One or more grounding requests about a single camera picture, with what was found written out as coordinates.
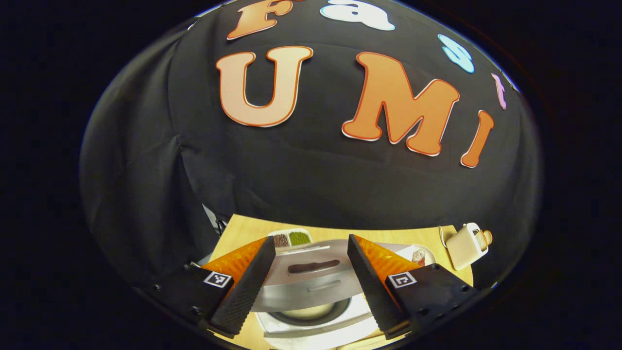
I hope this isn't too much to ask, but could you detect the white rice cooker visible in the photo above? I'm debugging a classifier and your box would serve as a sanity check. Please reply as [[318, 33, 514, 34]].
[[250, 238, 414, 350]]

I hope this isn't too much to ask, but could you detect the white plate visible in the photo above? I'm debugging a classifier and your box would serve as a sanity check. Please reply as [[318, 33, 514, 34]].
[[396, 244, 436, 267]]

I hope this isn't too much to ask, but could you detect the white toaster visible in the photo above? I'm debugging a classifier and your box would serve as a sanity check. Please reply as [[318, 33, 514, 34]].
[[446, 223, 489, 271]]

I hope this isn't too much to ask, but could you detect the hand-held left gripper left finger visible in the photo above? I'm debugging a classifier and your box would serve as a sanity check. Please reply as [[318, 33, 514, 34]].
[[146, 236, 277, 337]]

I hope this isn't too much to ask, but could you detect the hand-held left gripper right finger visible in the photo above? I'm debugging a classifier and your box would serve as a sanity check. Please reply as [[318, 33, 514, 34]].
[[347, 234, 482, 340]]

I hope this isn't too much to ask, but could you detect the black backdrop cloth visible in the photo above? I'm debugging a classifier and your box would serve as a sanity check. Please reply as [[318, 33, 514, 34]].
[[80, 0, 544, 292]]

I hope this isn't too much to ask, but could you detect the white compartment tray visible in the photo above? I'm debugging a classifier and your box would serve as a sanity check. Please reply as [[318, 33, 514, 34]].
[[267, 228, 314, 251]]

